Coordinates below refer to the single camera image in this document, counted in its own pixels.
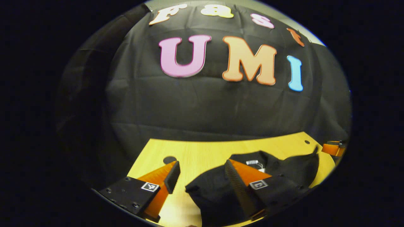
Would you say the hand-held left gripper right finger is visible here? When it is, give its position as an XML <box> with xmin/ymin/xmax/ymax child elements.
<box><xmin>224</xmin><ymin>159</ymin><xmax>309</xmax><ymax>221</ymax></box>

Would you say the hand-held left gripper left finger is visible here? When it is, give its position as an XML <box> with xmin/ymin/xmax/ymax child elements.
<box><xmin>98</xmin><ymin>160</ymin><xmax>181</xmax><ymax>223</ymax></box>

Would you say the black button-up shirt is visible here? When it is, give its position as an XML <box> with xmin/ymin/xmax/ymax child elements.
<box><xmin>185</xmin><ymin>147</ymin><xmax>320</xmax><ymax>227</ymax></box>

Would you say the black backdrop cloth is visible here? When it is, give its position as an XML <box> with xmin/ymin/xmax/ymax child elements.
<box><xmin>55</xmin><ymin>2</ymin><xmax>352</xmax><ymax>189</ymax></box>

